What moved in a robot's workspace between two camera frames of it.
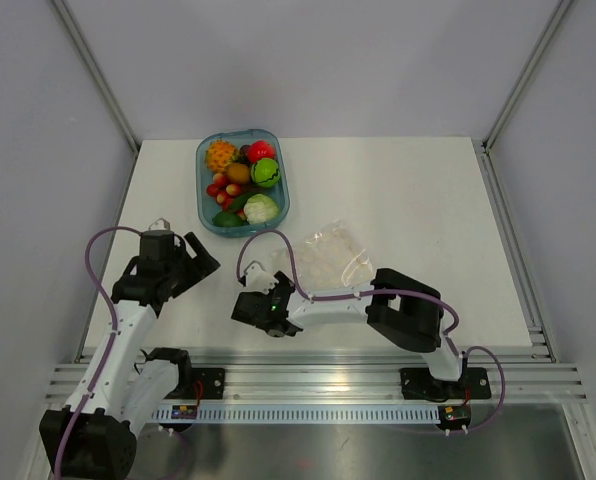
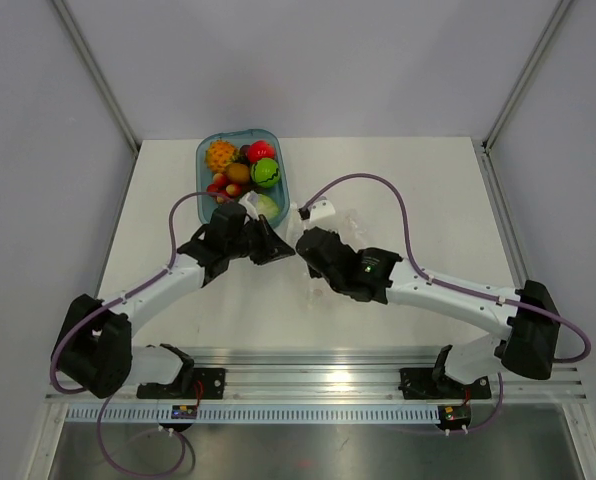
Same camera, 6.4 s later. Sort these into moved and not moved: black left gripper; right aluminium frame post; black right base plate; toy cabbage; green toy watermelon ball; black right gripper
Moved: black left gripper; black right gripper
Not moved: right aluminium frame post; black right base plate; toy cabbage; green toy watermelon ball
